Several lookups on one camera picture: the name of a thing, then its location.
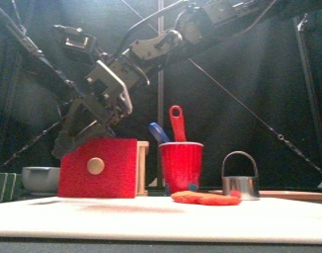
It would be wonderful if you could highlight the red drawer with round knob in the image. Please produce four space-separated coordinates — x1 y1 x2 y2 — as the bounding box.
57 137 141 200

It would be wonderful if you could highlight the wooden drawer cabinet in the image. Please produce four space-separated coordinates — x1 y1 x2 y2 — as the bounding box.
137 140 152 198

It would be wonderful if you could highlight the grey bowl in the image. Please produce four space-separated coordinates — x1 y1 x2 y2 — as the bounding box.
22 166 62 195

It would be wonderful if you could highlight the orange dough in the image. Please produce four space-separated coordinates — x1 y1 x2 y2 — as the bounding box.
169 190 244 207

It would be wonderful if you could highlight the green striped cloth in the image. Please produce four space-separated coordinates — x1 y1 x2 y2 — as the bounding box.
0 171 26 204

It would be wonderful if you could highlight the red plastic cup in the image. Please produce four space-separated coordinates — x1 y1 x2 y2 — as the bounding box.
160 141 205 197

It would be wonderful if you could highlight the white cutting board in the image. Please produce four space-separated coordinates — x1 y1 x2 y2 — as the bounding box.
0 195 322 246

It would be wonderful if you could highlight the flat wooden plate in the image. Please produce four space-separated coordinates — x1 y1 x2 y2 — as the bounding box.
209 189 322 203

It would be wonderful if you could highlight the thin diagonal brace wire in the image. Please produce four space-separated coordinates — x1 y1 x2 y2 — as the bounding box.
186 57 322 181
0 119 66 173

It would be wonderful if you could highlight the vertical metal frame post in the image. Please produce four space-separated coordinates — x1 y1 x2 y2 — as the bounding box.
293 13 322 167
157 0 166 190

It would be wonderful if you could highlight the blue handled utensil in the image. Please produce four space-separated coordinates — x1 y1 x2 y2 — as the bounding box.
149 122 172 145

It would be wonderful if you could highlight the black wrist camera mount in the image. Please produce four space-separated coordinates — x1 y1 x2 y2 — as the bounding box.
53 24 101 64

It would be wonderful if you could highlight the red handled utensil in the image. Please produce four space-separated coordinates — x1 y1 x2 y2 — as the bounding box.
168 105 189 143

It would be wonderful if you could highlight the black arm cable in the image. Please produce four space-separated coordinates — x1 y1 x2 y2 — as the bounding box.
113 0 190 59

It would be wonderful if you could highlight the metal cutter with arched handle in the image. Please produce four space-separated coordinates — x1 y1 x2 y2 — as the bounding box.
221 150 262 202

